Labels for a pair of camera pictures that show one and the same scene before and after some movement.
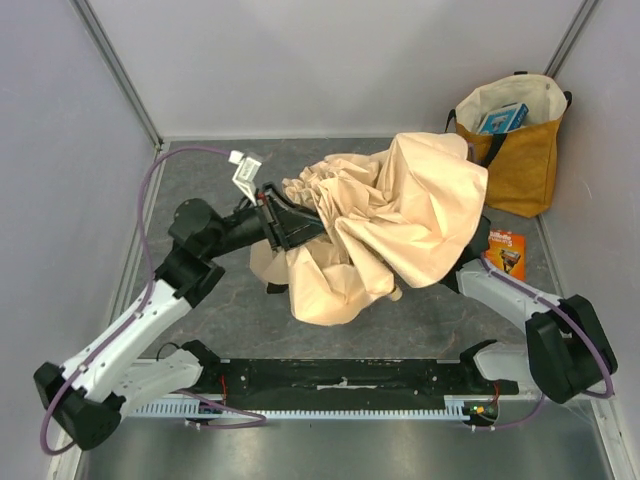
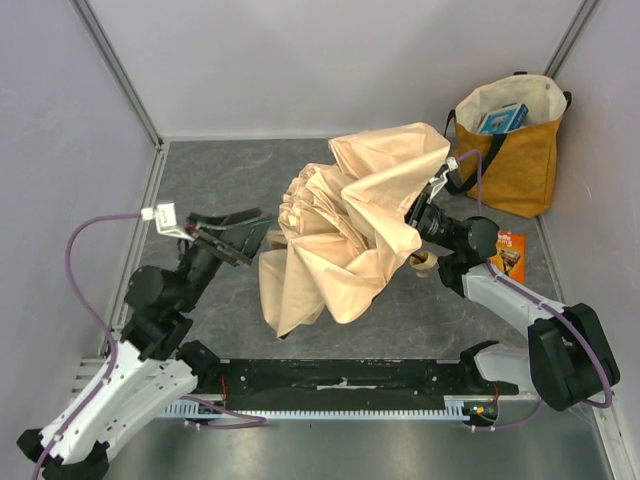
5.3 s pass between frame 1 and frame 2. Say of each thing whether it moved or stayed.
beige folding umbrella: moved
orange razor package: stayed
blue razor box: stayed
